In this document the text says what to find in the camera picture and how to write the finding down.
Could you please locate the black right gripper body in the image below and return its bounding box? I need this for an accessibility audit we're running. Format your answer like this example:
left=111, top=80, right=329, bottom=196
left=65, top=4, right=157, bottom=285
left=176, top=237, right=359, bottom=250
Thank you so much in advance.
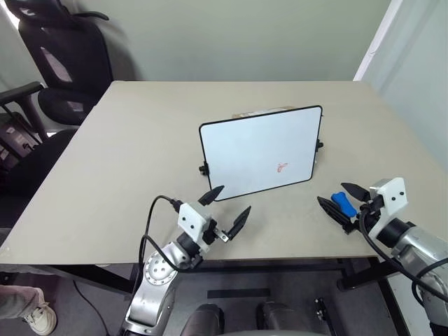
left=342, top=190, right=386, bottom=235

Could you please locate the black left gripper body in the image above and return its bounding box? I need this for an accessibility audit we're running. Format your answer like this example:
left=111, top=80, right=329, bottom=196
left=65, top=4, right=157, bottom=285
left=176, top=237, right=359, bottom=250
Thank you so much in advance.
left=202, top=218, right=232, bottom=246

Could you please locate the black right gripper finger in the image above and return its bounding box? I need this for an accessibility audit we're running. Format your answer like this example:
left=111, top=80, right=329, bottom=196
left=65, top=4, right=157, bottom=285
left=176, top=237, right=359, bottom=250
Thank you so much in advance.
left=341, top=182, right=370, bottom=203
left=316, top=196, right=351, bottom=227

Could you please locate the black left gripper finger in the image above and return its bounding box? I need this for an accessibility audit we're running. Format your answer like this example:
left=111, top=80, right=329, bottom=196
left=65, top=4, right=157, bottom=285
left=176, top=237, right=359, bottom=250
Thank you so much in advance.
left=197, top=185, right=225, bottom=207
left=224, top=206, right=252, bottom=242

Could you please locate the blue whiteboard eraser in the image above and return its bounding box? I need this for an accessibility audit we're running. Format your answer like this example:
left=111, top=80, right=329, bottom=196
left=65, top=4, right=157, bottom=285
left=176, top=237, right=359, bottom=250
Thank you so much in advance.
left=330, top=191, right=358, bottom=217

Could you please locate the black-framed whiteboard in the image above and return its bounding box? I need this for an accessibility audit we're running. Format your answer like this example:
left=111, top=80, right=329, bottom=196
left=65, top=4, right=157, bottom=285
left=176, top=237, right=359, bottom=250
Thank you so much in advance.
left=197, top=105, right=323, bottom=202

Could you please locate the dark rounded shape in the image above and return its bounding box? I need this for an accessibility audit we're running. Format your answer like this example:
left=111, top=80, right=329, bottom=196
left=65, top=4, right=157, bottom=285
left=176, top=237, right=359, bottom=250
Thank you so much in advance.
left=181, top=303, right=225, bottom=336
left=256, top=301, right=330, bottom=336

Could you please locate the white sneaker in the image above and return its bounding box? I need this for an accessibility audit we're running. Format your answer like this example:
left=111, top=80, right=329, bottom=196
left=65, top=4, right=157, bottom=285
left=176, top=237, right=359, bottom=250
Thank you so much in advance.
left=22, top=302, right=58, bottom=336

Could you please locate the black high-back office chair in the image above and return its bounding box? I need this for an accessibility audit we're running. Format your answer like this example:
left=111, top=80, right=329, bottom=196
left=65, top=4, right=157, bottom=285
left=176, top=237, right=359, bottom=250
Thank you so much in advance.
left=16, top=0, right=116, bottom=127

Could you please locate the person's leg in grey trousers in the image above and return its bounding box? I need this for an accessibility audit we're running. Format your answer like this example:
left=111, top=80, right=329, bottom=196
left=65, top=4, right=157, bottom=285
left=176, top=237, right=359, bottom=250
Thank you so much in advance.
left=0, top=284, right=47, bottom=321

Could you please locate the dark labelled equipment case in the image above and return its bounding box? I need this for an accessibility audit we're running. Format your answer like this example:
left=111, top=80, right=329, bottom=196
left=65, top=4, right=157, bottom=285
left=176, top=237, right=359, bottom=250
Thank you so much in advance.
left=0, top=111, right=40, bottom=173

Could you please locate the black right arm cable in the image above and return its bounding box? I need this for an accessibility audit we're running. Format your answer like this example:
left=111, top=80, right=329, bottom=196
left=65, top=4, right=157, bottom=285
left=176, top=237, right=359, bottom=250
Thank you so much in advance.
left=358, top=204, right=448, bottom=307

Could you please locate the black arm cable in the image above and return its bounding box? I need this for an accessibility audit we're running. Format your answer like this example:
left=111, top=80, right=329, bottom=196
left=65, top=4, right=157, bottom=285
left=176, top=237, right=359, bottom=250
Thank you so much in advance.
left=139, top=195, right=183, bottom=274
left=358, top=204, right=448, bottom=307

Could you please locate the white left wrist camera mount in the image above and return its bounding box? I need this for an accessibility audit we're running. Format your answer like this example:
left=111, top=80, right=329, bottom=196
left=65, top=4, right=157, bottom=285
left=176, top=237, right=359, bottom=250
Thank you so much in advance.
left=177, top=202, right=215, bottom=242

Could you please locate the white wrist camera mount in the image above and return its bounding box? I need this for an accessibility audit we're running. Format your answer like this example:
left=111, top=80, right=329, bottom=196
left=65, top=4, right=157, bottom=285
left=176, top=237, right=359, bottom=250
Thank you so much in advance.
left=177, top=202, right=215, bottom=242
left=367, top=177, right=410, bottom=242

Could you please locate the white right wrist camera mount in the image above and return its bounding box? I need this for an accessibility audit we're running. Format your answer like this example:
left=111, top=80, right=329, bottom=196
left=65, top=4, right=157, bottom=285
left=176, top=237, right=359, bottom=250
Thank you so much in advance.
left=367, top=177, right=410, bottom=242

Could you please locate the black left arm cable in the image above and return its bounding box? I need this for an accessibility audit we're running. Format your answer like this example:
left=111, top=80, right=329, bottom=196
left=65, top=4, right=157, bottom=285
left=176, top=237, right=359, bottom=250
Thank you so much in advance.
left=139, top=195, right=183, bottom=274

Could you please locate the black table frame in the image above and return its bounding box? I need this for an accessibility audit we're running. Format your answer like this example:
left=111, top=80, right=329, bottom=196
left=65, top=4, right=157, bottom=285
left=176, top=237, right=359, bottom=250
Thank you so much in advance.
left=33, top=258, right=404, bottom=295

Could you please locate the thin black floor cable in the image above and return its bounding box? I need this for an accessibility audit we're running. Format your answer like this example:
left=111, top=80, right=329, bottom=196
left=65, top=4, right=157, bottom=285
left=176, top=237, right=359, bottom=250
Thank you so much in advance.
left=72, top=279, right=110, bottom=336

